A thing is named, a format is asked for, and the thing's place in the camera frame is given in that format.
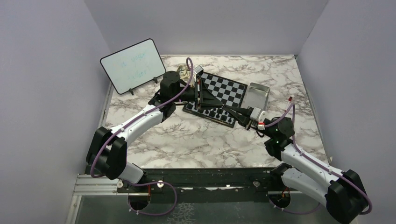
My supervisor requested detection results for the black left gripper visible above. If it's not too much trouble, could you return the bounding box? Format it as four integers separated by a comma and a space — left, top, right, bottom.
172, 79, 223, 110

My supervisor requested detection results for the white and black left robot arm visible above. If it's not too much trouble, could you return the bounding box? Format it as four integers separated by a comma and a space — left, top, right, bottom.
86, 71, 223, 192

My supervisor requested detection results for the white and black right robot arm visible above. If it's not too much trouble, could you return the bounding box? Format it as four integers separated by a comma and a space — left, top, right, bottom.
223, 103, 373, 224

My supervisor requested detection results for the pile of white chess pieces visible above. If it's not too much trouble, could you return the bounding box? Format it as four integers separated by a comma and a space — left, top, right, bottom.
177, 65, 191, 82

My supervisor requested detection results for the black and silver chessboard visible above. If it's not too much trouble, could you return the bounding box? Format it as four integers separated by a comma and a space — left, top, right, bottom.
183, 72, 248, 128

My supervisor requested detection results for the pink tin box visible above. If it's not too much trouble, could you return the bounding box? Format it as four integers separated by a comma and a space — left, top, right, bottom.
241, 83, 270, 111

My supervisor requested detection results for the red capped marker pen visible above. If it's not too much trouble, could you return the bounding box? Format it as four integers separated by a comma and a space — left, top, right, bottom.
284, 96, 293, 112

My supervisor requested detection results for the small whiteboard with stand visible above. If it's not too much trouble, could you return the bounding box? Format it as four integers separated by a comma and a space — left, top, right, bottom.
100, 38, 166, 94

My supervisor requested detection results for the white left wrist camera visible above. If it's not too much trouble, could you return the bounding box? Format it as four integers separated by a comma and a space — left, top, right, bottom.
193, 66, 204, 77

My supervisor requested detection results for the black mounting rail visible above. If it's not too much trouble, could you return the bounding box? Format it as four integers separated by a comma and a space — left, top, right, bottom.
74, 167, 310, 204

